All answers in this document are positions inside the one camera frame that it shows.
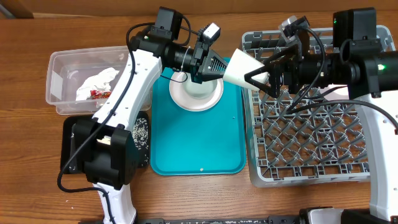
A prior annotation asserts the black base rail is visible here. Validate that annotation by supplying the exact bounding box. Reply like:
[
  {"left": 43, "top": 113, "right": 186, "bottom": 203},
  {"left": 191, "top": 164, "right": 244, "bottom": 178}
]
[{"left": 135, "top": 215, "right": 307, "bottom": 224}]

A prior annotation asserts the large pink plate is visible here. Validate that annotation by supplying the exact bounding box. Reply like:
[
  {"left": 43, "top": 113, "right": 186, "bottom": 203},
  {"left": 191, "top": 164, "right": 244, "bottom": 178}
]
[{"left": 169, "top": 72, "right": 224, "bottom": 112}]

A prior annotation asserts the white rice pile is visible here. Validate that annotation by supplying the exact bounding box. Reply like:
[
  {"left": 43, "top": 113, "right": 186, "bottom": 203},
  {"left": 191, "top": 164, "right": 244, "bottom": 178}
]
[{"left": 132, "top": 118, "right": 149, "bottom": 168}]

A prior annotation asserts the grey dishwasher rack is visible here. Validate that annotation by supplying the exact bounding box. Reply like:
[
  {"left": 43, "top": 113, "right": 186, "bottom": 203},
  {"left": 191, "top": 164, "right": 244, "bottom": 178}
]
[{"left": 237, "top": 25, "right": 398, "bottom": 189}]

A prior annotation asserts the clear plastic bin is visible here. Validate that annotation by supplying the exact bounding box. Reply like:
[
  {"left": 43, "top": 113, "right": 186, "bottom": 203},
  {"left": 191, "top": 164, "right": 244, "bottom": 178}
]
[{"left": 45, "top": 45, "right": 154, "bottom": 116}]

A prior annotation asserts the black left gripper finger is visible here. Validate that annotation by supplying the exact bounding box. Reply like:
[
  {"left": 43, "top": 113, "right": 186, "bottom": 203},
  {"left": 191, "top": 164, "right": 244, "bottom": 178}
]
[
  {"left": 206, "top": 50, "right": 228, "bottom": 73},
  {"left": 195, "top": 72, "right": 224, "bottom": 83}
]

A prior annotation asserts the cream cup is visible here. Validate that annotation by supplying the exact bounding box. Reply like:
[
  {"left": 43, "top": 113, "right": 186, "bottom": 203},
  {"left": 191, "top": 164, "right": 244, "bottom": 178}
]
[{"left": 222, "top": 49, "right": 263, "bottom": 91}]

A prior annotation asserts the small pink bowl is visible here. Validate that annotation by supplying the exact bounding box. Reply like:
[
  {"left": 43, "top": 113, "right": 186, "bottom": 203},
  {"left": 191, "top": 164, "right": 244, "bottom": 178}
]
[{"left": 321, "top": 85, "right": 349, "bottom": 101}]

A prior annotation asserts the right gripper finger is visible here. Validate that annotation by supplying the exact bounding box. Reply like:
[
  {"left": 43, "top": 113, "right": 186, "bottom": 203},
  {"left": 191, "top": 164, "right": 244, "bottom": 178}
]
[
  {"left": 244, "top": 64, "right": 280, "bottom": 98},
  {"left": 263, "top": 45, "right": 298, "bottom": 65}
]

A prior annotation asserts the teal serving tray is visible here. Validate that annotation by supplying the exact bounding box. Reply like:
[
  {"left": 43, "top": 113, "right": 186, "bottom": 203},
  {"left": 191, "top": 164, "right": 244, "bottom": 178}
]
[{"left": 150, "top": 68, "right": 246, "bottom": 175}]

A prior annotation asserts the white napkin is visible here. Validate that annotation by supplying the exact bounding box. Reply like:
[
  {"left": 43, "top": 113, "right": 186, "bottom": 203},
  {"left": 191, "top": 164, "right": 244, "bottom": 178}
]
[{"left": 76, "top": 67, "right": 119, "bottom": 101}]

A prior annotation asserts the red snack wrapper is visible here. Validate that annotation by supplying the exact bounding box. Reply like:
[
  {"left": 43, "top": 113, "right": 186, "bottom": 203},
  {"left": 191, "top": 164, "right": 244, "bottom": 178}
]
[{"left": 90, "top": 90, "right": 111, "bottom": 100}]

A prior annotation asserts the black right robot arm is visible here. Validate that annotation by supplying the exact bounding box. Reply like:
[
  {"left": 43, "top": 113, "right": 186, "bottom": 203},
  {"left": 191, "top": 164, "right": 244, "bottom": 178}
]
[{"left": 195, "top": 7, "right": 397, "bottom": 223}]

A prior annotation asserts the grey bowl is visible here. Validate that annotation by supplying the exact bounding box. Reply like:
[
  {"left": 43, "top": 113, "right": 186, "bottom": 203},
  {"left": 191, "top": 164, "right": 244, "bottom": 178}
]
[{"left": 183, "top": 79, "right": 217, "bottom": 99}]

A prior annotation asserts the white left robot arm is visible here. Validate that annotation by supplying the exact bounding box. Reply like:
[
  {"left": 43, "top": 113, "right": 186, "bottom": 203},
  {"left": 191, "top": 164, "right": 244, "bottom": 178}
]
[{"left": 71, "top": 7, "right": 227, "bottom": 223}]

